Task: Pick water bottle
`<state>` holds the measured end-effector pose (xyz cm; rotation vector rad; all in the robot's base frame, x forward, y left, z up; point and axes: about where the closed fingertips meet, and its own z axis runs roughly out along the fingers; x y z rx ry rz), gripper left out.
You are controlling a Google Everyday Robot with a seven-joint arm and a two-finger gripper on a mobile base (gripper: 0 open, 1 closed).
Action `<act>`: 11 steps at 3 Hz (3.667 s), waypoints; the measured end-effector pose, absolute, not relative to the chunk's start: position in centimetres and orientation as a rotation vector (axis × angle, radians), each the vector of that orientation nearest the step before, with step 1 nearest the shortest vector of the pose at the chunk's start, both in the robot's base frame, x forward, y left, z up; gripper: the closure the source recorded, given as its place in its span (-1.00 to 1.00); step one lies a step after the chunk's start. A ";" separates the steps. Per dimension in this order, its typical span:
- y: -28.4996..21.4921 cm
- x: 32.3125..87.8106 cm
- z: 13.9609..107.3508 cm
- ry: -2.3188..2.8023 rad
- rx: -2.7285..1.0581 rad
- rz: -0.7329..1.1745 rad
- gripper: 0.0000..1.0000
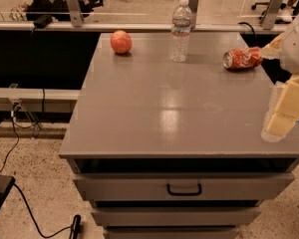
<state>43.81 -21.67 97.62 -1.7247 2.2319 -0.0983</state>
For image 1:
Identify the white wall outlet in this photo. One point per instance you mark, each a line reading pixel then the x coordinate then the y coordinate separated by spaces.
pixel 16 105

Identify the top grey drawer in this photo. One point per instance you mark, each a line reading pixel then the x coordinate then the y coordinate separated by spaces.
pixel 152 186

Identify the metal bracket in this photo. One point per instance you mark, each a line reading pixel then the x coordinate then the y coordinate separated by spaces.
pixel 75 13
pixel 268 20
pixel 193 5

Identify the clear plastic water bottle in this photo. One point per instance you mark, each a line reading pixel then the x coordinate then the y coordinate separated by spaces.
pixel 180 31

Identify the left metal bracket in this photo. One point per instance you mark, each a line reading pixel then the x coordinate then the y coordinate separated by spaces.
pixel 75 13

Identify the grey drawer cabinet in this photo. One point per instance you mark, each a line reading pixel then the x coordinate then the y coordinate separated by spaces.
pixel 143 113

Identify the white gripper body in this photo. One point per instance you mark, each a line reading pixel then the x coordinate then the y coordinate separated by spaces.
pixel 296 50

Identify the black power adapter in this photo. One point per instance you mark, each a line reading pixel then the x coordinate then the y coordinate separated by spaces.
pixel 43 21

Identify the black drawer handle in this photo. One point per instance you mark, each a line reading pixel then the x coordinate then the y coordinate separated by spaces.
pixel 181 191

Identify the grey metal rail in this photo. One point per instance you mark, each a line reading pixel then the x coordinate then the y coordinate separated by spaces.
pixel 107 28

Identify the middle grey drawer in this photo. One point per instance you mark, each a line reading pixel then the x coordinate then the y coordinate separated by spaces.
pixel 174 216

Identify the middle metal bracket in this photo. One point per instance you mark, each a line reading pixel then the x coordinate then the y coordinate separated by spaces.
pixel 193 5

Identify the red apple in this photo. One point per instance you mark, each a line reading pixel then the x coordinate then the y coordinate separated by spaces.
pixel 121 42

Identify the orange soda can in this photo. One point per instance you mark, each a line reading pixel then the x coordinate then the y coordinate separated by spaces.
pixel 240 59

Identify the lower grey ledge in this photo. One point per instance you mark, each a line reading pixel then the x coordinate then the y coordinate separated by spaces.
pixel 34 100

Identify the right metal bracket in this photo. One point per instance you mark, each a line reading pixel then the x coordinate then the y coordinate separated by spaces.
pixel 268 20

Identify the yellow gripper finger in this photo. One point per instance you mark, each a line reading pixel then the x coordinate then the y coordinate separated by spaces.
pixel 271 50
pixel 283 110

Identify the bottom grey drawer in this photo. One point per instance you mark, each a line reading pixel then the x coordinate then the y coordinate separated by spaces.
pixel 171 233

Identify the grey drawer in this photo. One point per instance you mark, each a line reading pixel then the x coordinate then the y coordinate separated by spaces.
pixel 152 186
pixel 174 216
pixel 171 233

